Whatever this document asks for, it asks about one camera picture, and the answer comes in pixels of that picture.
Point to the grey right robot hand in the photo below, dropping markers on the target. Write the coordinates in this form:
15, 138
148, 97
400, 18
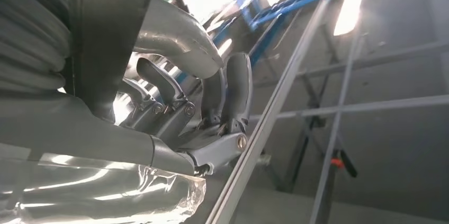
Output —
87, 145

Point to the blue metal shelf rack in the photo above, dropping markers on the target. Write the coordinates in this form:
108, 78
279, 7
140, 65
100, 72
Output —
298, 1

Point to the red black clamp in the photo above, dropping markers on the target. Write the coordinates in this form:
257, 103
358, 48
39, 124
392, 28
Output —
342, 164

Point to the wide white light strip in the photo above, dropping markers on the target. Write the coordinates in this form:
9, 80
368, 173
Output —
350, 5

